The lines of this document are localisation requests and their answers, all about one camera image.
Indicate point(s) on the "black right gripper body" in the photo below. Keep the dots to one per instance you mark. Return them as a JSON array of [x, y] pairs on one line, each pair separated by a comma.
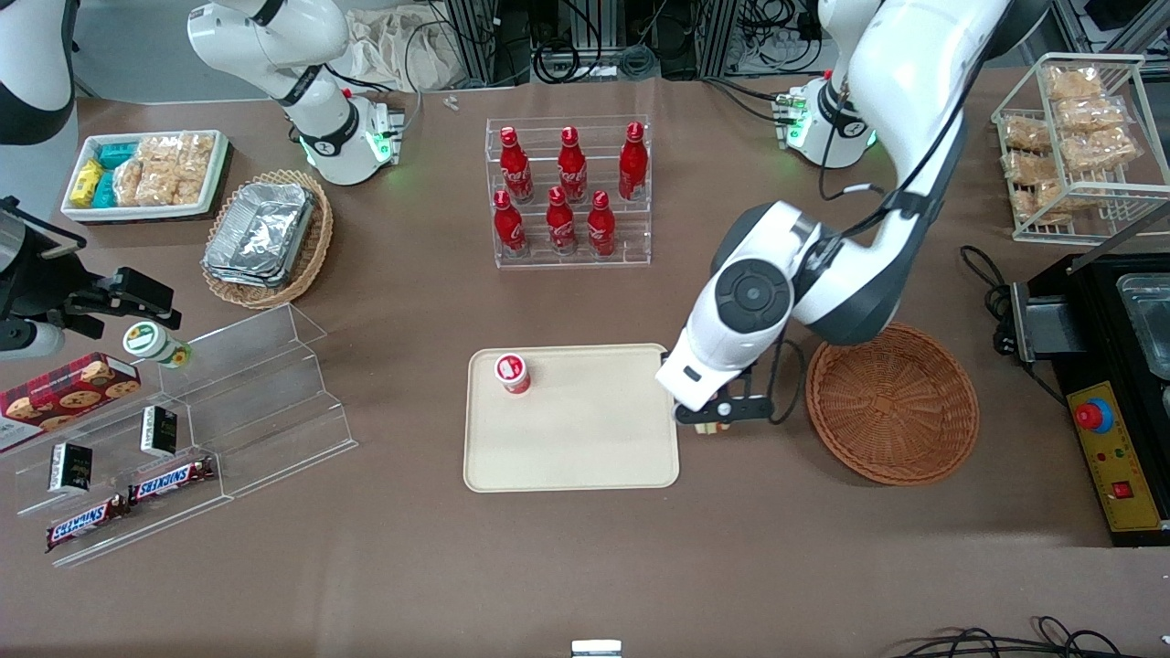
[[38, 277]]

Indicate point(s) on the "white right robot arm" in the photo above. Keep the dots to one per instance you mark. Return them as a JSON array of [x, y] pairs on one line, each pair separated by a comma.
[[329, 137]]

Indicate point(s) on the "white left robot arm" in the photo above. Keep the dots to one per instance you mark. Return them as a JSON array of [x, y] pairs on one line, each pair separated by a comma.
[[914, 110]]

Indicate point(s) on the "cream plastic tray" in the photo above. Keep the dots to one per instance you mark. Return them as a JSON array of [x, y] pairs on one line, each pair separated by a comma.
[[585, 429]]

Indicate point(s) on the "round brown wicker basket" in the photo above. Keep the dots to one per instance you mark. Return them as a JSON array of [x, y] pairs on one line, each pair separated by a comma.
[[891, 402]]

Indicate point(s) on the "oval wicker basket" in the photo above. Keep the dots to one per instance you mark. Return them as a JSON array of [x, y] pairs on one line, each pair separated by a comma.
[[315, 247]]

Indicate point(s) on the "green lidded white cup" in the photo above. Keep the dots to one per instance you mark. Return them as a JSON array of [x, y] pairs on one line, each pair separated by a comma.
[[151, 340]]

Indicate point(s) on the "white rectangular snack bin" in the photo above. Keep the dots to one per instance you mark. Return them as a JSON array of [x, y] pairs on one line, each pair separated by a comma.
[[137, 212]]

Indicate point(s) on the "red plaid cookie box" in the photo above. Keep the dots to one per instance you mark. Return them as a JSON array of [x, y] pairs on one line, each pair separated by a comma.
[[64, 393]]

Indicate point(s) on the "yellow snack pack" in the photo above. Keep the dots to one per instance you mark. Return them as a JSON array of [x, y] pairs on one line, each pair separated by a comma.
[[86, 183]]

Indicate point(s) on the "teal snack pack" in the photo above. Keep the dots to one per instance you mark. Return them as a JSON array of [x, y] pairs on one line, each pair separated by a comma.
[[116, 154], [105, 189]]

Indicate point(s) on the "bagged rice cracker snack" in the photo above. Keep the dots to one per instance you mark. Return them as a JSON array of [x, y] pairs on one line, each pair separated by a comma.
[[1074, 82], [1028, 168], [129, 183], [1100, 148], [1090, 114], [1047, 203], [1026, 133], [194, 169], [157, 169]]

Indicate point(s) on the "small black box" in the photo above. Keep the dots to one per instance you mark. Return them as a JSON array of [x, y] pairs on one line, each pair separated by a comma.
[[158, 431], [69, 468]]

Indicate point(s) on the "stacked aluminium foil trays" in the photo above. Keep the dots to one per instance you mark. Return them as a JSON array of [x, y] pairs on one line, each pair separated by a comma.
[[260, 233]]

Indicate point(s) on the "clear acrylic bottle rack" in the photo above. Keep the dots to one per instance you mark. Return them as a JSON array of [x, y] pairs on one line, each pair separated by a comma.
[[631, 228]]

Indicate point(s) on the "clear acrylic stepped shelf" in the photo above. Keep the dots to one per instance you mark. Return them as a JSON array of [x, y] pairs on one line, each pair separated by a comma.
[[265, 393]]

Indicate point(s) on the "red cola bottle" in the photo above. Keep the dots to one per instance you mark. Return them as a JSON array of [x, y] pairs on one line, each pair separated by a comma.
[[515, 169], [560, 224], [632, 164], [600, 228], [572, 169], [508, 228]]

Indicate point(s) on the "snickers chocolate bar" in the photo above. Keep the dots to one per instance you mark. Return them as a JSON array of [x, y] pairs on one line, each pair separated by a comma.
[[87, 523], [172, 481]]

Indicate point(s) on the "red lidded cup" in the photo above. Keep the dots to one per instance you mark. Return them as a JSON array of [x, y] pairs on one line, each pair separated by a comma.
[[513, 373]]

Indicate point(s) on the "small white box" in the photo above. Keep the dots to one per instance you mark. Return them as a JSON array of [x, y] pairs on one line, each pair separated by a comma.
[[596, 649]]

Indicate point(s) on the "black box with metal plate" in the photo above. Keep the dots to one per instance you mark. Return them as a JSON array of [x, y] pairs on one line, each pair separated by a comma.
[[1047, 324]]

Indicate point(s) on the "red emergency stop button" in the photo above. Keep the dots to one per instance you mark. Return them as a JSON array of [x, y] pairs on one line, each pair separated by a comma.
[[1090, 416]]

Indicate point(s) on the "beige cloth bag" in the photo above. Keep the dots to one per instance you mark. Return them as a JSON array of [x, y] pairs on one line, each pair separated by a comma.
[[393, 46]]

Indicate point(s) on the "black fryer with yellow panel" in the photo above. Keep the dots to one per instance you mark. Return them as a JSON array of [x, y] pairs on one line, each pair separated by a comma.
[[1120, 439]]

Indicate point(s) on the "steel fryer pan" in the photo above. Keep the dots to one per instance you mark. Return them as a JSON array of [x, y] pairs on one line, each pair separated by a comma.
[[1147, 320]]

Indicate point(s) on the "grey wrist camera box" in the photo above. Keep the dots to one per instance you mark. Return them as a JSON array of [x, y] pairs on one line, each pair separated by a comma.
[[27, 340]]

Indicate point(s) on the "red rocker switch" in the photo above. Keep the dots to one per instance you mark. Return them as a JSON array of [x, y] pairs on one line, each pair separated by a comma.
[[1122, 490]]

